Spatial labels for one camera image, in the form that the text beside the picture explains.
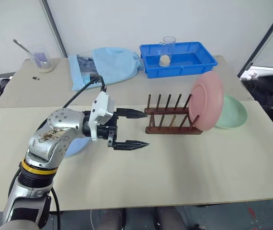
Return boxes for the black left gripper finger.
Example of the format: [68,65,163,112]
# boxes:
[114,140,150,151]
[116,108,149,120]

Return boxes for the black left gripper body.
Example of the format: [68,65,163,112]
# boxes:
[96,108,119,150]

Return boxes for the wooden dish rack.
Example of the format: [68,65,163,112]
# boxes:
[143,93,203,136]

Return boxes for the light blue plate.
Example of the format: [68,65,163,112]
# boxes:
[63,138,91,158]

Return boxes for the light blue cloth package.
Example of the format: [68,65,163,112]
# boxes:
[68,54,103,92]

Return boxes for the blue plastic bin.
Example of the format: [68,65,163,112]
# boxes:
[139,41,219,79]

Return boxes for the clear plastic measuring cup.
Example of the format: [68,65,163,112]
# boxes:
[158,35,176,68]

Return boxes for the pink plate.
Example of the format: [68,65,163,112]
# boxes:
[189,71,225,132]

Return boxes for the glass beaker with grains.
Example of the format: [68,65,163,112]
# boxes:
[27,46,56,73]

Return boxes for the green plate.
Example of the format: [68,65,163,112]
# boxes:
[214,94,248,130]

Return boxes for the metal spoon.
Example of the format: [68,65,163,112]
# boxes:
[12,39,49,67]

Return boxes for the dark cluttered equipment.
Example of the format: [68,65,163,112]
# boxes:
[240,68,273,129]

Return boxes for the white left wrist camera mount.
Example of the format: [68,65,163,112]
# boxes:
[88,92,114,141]

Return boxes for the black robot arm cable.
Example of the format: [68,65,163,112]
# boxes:
[61,75,108,109]

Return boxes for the light blue drawstring bag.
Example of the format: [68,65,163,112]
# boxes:
[91,46,143,86]

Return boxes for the dark metal frame post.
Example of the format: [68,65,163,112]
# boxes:
[40,0,68,58]
[237,0,273,79]

